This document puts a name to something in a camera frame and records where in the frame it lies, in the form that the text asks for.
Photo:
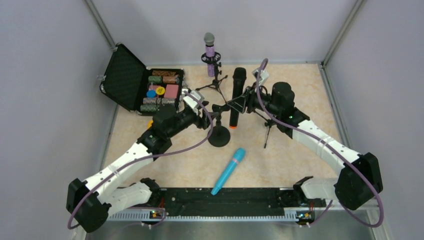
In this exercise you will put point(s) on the orange brown poker chip row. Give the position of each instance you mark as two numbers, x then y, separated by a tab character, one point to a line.
164	73

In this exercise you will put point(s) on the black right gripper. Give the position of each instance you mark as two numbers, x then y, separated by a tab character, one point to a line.
248	103

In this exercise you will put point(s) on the purple glitter microphone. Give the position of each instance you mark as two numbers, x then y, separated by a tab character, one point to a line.
209	40

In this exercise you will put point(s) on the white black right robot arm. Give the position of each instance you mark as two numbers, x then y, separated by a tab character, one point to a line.
358	177

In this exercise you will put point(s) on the black orange-tipped microphone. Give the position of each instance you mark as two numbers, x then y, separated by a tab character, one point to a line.
239	77

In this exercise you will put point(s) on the black poker chip case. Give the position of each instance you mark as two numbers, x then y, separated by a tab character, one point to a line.
125	80

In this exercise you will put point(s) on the red playing card deck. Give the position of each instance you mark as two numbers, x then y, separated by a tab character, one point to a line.
171	91

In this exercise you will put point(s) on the purple black poker chip row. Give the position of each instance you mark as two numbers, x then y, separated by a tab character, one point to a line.
153	108

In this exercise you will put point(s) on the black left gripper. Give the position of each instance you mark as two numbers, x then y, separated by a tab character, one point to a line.
204	120

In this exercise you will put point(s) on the green poker chip row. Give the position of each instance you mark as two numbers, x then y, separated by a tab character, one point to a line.
163	79

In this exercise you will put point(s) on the blue round button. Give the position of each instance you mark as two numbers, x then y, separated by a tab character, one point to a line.
151	94

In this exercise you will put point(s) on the turquoise toy microphone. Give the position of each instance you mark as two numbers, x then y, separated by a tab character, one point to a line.
237	157

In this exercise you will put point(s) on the shock mount tripod stand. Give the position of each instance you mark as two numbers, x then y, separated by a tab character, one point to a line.
215	61

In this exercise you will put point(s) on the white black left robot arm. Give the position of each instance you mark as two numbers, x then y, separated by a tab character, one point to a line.
92	200

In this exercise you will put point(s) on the small black tripod stand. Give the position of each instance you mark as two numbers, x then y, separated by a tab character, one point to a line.
269	123

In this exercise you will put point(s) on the yellow blue toy block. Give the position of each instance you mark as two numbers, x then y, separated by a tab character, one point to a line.
150	123

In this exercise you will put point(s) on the yellow big blind button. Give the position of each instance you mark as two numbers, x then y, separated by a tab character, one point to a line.
160	91

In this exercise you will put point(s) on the round base clip stand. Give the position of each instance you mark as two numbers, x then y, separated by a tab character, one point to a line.
220	135

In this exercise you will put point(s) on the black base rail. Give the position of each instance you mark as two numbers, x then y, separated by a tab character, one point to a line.
231	201

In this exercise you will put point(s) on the blue tan poker chip row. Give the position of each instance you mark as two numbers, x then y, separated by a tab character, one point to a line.
158	101

